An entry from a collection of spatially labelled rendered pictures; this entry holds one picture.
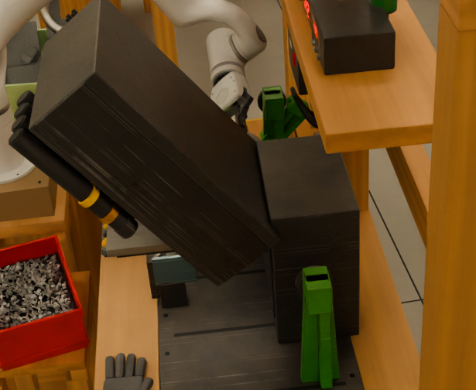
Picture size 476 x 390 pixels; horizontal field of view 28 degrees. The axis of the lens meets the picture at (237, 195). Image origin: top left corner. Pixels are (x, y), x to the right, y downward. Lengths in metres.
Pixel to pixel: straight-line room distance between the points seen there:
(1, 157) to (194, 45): 2.90
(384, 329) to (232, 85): 0.66
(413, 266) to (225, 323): 1.67
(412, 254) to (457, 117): 2.56
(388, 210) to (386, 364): 1.98
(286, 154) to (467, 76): 0.91
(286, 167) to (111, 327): 0.54
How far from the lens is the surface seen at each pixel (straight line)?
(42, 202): 2.68
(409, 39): 1.91
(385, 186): 4.20
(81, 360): 2.32
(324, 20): 1.82
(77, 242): 3.03
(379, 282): 2.33
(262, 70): 5.15
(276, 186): 2.02
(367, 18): 1.82
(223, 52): 2.38
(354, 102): 1.70
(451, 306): 1.48
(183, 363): 2.12
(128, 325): 2.23
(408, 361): 2.14
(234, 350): 2.14
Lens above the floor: 2.38
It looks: 35 degrees down
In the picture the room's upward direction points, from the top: 5 degrees counter-clockwise
